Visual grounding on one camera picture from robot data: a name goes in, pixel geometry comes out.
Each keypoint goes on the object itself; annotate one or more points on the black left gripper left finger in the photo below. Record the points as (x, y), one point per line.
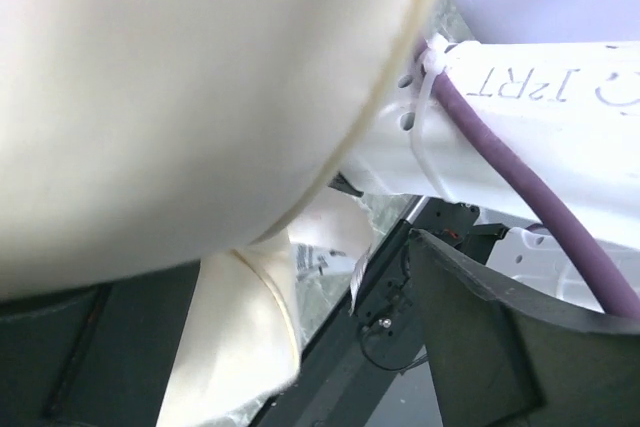
(97, 356)

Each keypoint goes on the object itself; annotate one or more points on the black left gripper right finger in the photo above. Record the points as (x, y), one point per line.
(504, 354)

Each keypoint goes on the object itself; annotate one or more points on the cream pillow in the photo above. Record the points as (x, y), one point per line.
(137, 135)

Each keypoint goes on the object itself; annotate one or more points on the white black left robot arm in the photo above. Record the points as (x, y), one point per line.
(487, 117)

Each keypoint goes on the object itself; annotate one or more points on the black base beam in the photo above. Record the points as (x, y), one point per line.
(362, 347)

